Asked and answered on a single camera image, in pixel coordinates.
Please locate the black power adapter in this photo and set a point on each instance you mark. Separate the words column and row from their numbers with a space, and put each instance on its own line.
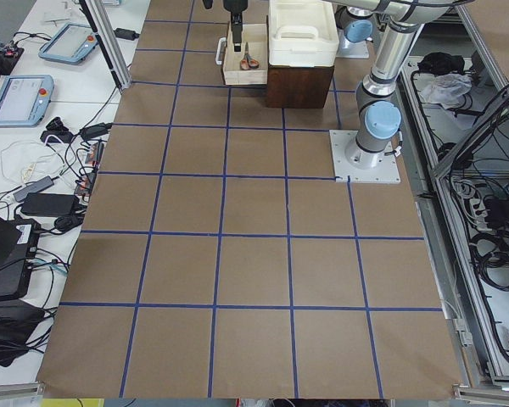
column 126, row 34

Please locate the far teach pendant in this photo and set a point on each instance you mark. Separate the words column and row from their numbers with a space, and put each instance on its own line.
column 70, row 45

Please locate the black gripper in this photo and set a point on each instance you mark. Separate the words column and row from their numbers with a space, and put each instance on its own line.
column 234, row 5

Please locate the white plastic tray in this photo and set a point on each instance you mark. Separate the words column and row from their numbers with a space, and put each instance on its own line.
column 302, row 34

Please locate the teach pendant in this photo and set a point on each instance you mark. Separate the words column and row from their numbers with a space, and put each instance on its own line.
column 24, row 99
column 70, row 45

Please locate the black laptop computer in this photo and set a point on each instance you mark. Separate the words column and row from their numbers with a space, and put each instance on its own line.
column 18, row 245

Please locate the aluminium frame rail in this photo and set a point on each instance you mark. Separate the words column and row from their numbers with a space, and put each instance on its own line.
column 465, row 157

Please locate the white crumpled cloth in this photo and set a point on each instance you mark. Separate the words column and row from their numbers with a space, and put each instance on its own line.
column 447, row 90

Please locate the aluminium frame post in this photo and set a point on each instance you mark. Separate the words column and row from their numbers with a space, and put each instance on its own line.
column 98, row 19

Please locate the grey orange handled scissors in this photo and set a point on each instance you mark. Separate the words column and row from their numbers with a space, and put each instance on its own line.
column 248, row 62

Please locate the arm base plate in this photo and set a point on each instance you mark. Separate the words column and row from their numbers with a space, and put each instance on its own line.
column 354, row 165
column 352, row 50

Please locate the near teach pendant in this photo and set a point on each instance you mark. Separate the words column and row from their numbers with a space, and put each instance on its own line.
column 24, row 99

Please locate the black power brick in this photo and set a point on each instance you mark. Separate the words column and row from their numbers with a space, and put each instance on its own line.
column 49, row 204

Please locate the wooden drawer with white handle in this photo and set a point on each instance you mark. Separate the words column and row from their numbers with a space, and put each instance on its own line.
column 256, row 36

